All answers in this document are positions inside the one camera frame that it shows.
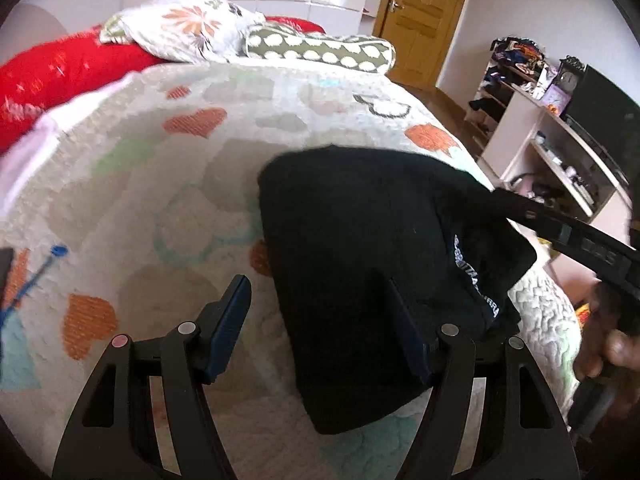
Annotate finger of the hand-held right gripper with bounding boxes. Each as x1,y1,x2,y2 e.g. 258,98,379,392
490,189,640,306

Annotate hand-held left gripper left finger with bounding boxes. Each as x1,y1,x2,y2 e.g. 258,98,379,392
52,275,252,480

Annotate white shelf unit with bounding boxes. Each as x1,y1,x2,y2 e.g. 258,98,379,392
480,90,633,231

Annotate person's right hand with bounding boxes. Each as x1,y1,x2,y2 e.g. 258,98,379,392
574,280,640,413

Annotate floral print pillow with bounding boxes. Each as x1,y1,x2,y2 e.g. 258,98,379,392
99,0,266,63

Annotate dark ornate clock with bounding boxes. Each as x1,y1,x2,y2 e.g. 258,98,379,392
552,56,586,96

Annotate green bolster pillow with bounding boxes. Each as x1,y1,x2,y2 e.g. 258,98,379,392
243,25,397,73

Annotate white shoe rack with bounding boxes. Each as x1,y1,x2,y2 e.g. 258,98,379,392
462,57,538,151

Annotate purple picture frame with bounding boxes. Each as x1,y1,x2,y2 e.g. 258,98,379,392
542,84,571,113

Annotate pale pink bed sheet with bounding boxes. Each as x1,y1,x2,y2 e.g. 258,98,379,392
0,110,68,211

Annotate pile of clothes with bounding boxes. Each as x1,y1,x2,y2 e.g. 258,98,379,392
487,36,551,68

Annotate black television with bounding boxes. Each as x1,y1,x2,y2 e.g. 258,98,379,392
562,65,633,176

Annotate wooden door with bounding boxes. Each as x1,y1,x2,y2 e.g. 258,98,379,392
374,0,476,88

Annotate red blanket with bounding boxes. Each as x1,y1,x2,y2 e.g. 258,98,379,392
0,17,326,153

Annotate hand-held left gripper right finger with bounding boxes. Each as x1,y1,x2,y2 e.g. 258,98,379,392
385,280,576,480

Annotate black pants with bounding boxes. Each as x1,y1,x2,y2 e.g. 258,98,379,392
257,144,538,436

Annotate quilted heart-pattern bedspread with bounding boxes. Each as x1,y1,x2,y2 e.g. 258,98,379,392
0,57,583,480

